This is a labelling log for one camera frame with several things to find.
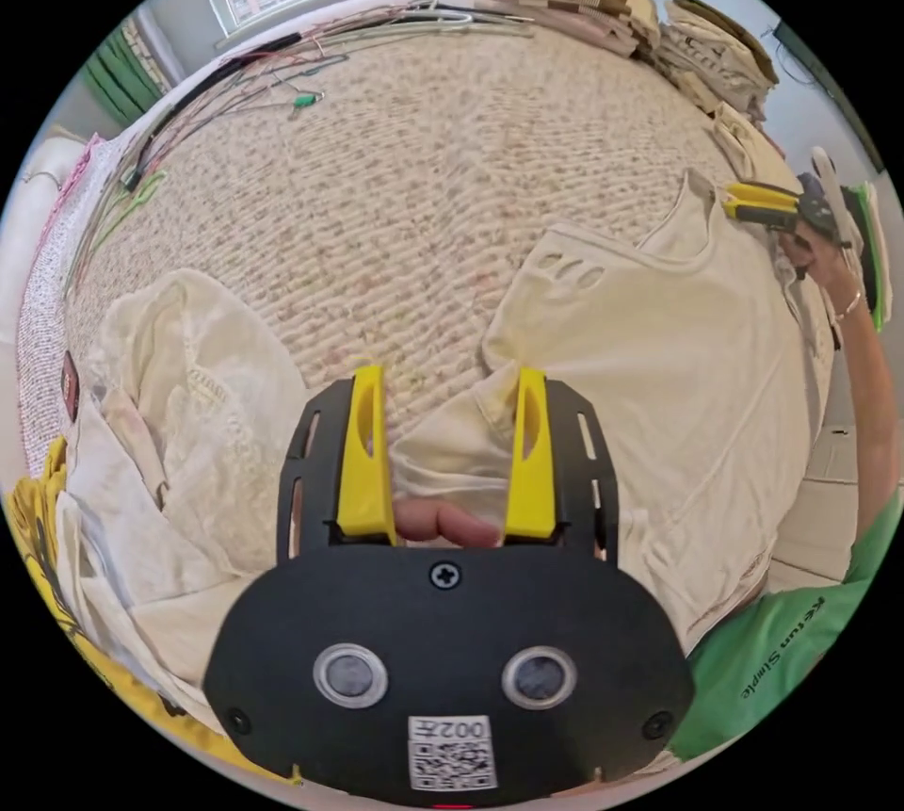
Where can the hanger with green clip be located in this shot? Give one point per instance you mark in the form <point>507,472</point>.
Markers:
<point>308,99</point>

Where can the pile of folded clothes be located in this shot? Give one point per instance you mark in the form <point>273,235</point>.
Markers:
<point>706,58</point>

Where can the person's right forearm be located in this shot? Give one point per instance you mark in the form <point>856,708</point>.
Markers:
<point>872,387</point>

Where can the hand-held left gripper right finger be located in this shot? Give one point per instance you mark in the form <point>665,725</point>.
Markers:
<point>531,486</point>

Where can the white short sleeve shirt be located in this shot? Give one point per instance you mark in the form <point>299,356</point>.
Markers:
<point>671,366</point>

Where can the white clothes hanger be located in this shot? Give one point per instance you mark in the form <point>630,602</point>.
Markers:
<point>452,20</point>

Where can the bed with woven mat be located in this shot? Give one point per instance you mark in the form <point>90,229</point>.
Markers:
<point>424,189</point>

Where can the black clothes hanger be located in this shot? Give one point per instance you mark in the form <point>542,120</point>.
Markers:
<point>212,75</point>

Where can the person's body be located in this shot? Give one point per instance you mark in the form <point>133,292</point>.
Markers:
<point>777,648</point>

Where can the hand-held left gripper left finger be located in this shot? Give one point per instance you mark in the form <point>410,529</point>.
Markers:
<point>364,465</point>

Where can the person's right hand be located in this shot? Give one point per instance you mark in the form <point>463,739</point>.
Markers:
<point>819,263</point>

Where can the pile of unfolded clothes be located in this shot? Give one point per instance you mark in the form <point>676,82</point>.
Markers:
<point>198,401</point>

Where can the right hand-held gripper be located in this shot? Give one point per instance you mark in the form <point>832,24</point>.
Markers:
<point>816,210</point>

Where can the person's left hand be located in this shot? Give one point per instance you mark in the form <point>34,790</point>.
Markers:
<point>452,527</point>

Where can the green curtain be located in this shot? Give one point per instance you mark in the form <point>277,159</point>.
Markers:
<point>120,76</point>

